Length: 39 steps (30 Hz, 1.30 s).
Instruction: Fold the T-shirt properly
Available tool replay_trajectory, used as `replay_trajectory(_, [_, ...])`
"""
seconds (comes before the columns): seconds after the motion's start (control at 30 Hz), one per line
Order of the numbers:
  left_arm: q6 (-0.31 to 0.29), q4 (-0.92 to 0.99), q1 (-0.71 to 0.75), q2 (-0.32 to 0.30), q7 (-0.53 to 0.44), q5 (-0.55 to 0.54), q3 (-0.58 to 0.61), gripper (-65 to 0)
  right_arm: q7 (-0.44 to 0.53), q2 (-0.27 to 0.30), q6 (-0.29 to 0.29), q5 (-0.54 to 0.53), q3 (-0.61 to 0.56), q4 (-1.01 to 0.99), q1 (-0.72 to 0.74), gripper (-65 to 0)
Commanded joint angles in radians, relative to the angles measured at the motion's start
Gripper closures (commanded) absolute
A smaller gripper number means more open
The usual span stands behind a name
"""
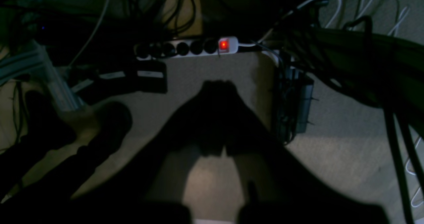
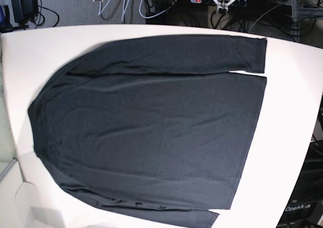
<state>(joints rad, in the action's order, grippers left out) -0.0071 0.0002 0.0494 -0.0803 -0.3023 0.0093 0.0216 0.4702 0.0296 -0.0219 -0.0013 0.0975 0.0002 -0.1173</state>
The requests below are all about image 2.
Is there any dark grey long-sleeve T-shirt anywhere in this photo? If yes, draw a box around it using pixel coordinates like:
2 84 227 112
28 35 267 227

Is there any black OpenArm case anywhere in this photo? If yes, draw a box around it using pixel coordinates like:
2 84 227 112
277 141 322 227

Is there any black equipment on floor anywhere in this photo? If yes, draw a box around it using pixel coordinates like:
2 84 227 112
11 0 39 26

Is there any white cable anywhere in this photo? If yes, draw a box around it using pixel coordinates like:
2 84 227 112
97 0 132 22

